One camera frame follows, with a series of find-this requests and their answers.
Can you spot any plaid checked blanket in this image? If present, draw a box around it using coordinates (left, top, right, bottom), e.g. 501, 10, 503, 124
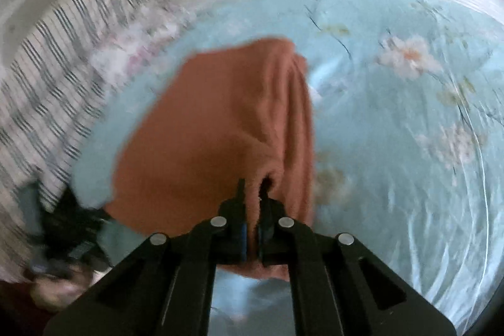
0, 0, 171, 213

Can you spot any light blue floral bedsheet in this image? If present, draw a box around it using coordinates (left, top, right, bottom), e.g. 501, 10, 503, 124
71, 0, 504, 336

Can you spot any dark red clothing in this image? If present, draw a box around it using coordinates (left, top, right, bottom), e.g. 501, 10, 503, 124
0, 279, 56, 336

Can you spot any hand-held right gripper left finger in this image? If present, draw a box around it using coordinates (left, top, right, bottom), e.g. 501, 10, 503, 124
43, 179, 248, 336

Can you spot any person's left hand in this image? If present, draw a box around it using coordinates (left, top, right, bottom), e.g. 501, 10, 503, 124
31, 267, 93, 310

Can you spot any orange knit sweater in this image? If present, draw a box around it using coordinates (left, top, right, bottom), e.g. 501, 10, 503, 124
103, 37, 316, 280

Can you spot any pink floral white cloth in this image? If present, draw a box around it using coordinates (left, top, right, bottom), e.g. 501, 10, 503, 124
90, 1, 198, 85

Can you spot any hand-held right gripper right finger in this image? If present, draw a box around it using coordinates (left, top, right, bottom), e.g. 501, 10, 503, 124
258, 190, 457, 336

